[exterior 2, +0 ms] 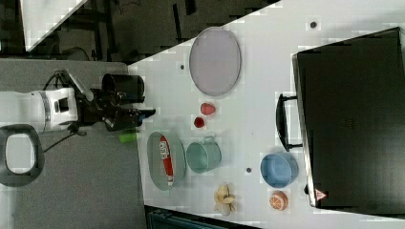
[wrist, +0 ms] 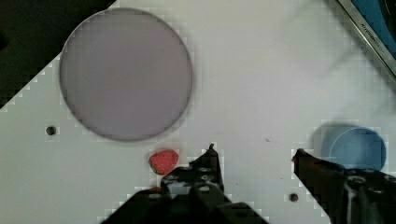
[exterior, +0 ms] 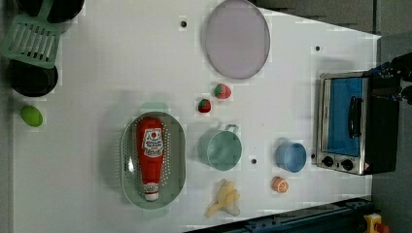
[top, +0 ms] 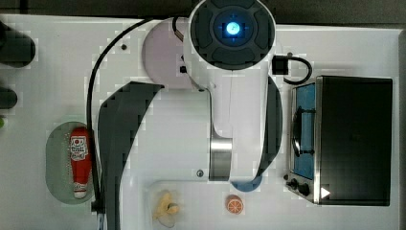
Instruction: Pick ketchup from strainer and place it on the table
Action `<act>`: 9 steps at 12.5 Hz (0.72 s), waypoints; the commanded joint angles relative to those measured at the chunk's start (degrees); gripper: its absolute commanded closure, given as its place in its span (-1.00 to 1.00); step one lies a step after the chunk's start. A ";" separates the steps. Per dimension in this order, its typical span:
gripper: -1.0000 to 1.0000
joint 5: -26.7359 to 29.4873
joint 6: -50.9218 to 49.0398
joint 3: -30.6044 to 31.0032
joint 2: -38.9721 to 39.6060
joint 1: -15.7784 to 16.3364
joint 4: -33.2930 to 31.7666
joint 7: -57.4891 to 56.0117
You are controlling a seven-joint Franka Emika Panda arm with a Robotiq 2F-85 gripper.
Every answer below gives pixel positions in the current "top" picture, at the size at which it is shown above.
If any red ketchup bottle toy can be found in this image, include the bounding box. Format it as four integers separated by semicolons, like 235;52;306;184
69;126;92;199

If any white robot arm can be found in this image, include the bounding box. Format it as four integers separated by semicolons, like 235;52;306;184
183;0;276;181

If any lavender round plate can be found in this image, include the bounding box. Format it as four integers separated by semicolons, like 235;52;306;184
142;17;192;89

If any blue bowl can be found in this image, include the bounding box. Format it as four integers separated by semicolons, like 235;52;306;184
232;175;262;193

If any orange slice toy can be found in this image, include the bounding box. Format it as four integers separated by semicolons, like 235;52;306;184
225;195;244;215

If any peeled banana toy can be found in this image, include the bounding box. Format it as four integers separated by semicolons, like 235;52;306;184
152;191;180;228

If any black toaster oven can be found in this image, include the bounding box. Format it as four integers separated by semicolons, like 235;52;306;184
284;76;393;206

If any black cylinder left edge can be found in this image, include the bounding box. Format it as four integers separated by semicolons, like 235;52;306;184
0;87;18;109

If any black cylinder upper left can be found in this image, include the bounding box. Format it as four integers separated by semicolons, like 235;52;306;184
0;23;35;68

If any black connector with cable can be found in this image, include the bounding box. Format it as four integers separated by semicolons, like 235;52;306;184
272;56;313;85

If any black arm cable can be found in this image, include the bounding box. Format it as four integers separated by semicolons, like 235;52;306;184
86;16;157;230

